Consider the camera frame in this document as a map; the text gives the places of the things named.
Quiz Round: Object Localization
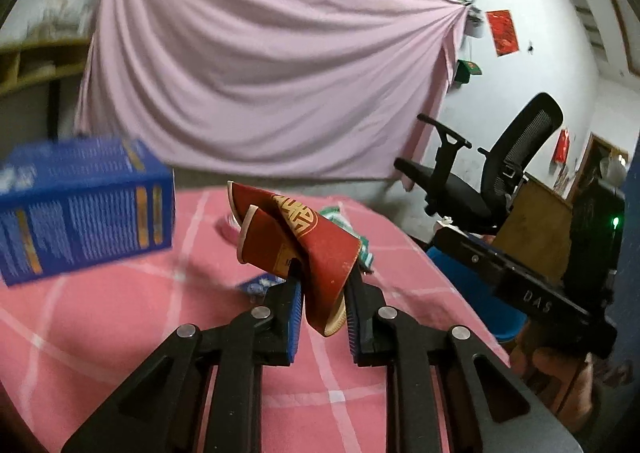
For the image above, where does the green hanging bag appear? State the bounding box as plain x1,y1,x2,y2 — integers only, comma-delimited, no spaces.
454,59,482,85

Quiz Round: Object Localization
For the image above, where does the wooden shelf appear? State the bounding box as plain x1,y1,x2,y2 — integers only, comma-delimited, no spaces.
0,38,93,96

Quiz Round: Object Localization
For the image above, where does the pink curtain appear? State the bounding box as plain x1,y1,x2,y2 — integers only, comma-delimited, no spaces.
75,0,473,182

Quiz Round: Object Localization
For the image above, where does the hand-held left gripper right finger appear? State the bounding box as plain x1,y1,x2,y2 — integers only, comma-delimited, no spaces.
344,272,583,453

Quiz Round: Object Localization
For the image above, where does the pink checkered tablecloth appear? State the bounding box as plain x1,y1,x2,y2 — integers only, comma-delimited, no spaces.
0,186,511,453

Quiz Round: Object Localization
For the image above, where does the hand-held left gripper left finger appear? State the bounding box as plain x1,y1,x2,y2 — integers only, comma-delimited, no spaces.
61,277,304,453

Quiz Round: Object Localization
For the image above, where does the red wall poster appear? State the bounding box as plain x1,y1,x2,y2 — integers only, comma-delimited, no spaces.
486,10,520,57

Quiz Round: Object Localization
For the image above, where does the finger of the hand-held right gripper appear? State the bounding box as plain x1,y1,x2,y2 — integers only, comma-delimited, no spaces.
432,227,507,281

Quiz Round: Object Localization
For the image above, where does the red paper cup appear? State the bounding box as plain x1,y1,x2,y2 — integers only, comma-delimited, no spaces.
227,180,363,338

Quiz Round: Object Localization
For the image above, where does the pink tape roll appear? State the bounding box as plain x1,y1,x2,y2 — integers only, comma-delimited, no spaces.
220,213,246,242

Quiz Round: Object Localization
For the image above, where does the small blue packet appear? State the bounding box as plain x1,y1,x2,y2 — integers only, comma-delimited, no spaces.
239,273,281,297

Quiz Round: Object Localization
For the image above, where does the green and white packet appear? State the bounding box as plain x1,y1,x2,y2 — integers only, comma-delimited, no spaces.
320,206,377,275

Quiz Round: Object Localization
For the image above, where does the black office chair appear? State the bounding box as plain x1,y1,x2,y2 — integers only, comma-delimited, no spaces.
394,93,564,235

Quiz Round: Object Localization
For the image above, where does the person's right hand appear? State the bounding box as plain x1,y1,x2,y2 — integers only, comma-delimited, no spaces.
510,323,601,434

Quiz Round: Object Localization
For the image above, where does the blue cardboard box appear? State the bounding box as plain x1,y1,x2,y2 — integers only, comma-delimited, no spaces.
0,136,177,287

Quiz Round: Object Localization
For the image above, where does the red hanging ornament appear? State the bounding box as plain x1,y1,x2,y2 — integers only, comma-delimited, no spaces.
554,129,571,165

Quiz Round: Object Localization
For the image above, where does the brown wooden cabinet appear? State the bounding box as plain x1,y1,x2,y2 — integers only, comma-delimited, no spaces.
492,173,574,284

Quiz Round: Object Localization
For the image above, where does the blue plastic stool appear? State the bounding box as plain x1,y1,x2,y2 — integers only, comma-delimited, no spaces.
427,245,527,345

